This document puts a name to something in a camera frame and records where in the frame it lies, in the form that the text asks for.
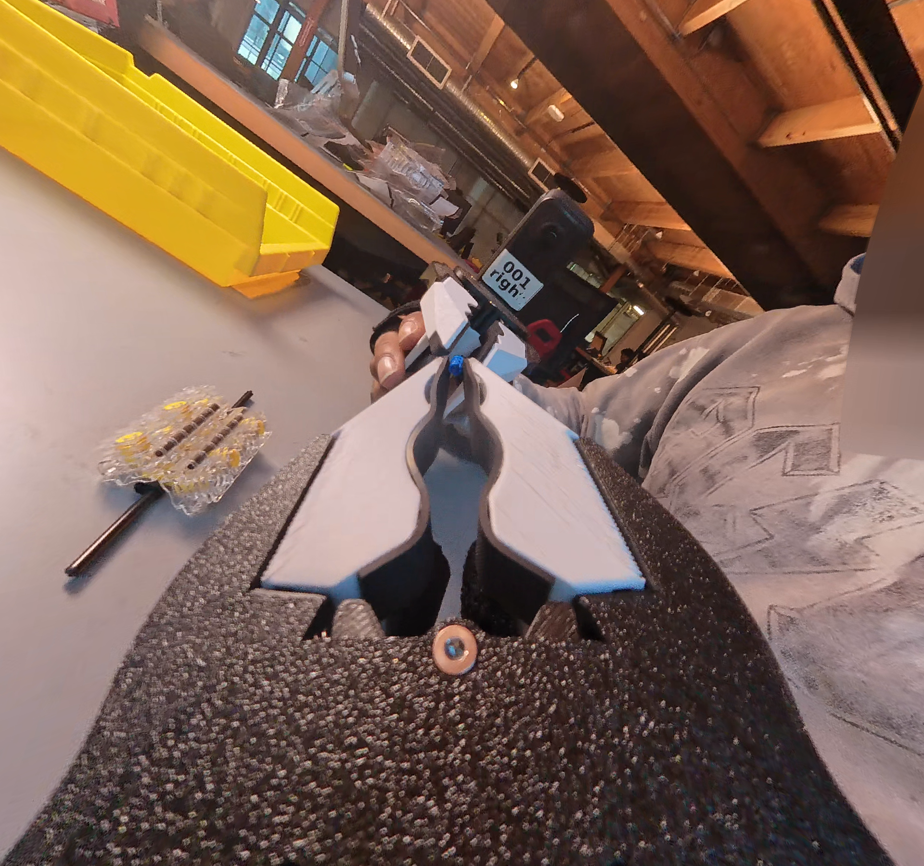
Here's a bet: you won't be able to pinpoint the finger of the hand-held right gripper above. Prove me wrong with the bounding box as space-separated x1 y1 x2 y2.
462 328 531 383
403 277 483 375

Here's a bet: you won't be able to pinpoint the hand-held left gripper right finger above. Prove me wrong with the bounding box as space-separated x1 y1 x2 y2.
461 359 647 603

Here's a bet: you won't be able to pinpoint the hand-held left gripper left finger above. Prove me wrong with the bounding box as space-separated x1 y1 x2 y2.
260 359 452 601

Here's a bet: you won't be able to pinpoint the person's right forearm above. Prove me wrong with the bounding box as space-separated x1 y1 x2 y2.
514 303 849 480

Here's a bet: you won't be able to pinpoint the person's right hand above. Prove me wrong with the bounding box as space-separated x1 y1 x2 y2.
370 306 427 405

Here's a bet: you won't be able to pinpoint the clear plastic bags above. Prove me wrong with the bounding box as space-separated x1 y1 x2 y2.
274 75 463 232

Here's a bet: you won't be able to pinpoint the black axle rod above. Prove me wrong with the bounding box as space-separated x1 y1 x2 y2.
65 389 255 578

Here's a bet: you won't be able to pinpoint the wooden table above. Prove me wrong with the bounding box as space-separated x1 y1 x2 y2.
133 14 477 275

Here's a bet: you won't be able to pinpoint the window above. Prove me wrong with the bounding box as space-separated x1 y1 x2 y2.
234 0 340 87

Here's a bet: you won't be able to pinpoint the yellow plastic bin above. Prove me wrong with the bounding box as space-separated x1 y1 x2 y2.
0 0 340 301

